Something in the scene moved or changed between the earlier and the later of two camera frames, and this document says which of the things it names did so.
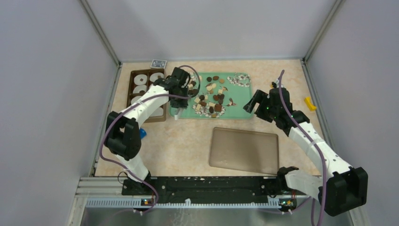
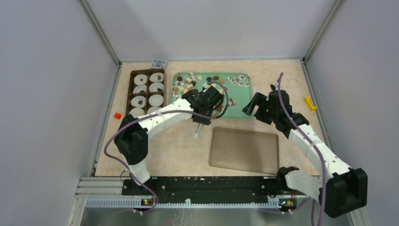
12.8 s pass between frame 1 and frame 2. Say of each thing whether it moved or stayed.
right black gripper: stayed
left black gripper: moved
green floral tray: stayed
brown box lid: stayed
